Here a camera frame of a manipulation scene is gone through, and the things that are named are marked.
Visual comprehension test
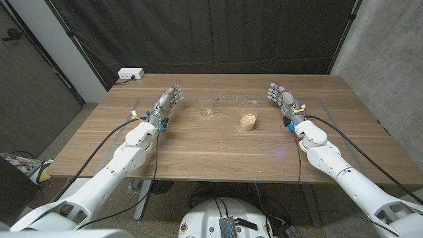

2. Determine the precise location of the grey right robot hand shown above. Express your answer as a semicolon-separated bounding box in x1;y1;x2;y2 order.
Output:
266;82;307;128

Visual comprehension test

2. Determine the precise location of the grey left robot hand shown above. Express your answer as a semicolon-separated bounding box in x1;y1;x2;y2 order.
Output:
147;83;185;133

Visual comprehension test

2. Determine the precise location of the brown granulated sugar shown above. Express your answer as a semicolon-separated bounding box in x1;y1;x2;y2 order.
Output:
239;114;258;132

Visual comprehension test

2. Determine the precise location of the small clear plastic cup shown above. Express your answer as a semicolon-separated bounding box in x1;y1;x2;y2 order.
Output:
199;87;215;118

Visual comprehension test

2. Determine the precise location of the large clear plastic cup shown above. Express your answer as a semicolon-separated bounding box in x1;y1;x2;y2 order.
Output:
238;99;258;132

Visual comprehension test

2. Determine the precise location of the white power strip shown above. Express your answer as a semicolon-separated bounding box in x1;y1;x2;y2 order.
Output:
117;67;145;81

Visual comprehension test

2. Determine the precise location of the black round floor fan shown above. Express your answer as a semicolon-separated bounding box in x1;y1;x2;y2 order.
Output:
150;180;175;195

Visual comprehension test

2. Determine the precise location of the black backdrop curtain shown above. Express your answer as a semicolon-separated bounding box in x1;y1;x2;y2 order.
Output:
44;0;363;91

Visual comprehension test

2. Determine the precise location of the grey metal table leg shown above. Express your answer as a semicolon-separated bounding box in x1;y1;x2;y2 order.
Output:
134;180;153;221
302;184;322;227

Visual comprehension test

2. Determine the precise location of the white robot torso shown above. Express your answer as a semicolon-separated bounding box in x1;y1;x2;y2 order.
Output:
178;197;274;238

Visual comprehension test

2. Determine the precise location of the yellow and black object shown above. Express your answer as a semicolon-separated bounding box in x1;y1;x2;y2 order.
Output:
35;160;54;184

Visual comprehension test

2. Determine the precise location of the grey ribbed electronics box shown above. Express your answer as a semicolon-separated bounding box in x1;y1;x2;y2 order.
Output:
219;216;237;238

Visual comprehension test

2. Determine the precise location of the crumpled patterned cloth pile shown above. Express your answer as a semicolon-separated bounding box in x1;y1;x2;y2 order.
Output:
0;152;42;175

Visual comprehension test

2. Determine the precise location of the dark box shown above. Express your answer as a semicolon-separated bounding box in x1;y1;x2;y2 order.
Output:
0;155;39;229

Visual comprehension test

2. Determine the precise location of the black power strip cable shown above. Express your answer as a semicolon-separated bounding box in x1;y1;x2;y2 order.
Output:
114;75;136;86

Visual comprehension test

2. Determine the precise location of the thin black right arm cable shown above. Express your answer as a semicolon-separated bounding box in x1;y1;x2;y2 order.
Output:
292;130;302;188

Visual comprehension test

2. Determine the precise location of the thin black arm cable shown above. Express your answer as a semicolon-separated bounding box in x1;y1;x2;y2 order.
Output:
292;130;302;188
77;131;160;230

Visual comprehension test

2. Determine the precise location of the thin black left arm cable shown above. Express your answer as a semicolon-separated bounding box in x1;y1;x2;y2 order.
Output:
77;131;160;230

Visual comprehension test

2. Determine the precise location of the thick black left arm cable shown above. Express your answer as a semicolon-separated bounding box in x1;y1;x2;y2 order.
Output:
52;116;148;202

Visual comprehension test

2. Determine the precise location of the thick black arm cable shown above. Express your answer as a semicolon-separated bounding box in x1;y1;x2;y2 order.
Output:
304;114;423;205
52;116;148;202

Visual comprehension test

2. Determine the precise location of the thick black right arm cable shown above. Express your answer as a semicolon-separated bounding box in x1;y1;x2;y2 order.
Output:
304;114;423;205

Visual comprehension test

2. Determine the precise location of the black door handle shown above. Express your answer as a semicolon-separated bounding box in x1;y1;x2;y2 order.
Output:
1;28;24;42

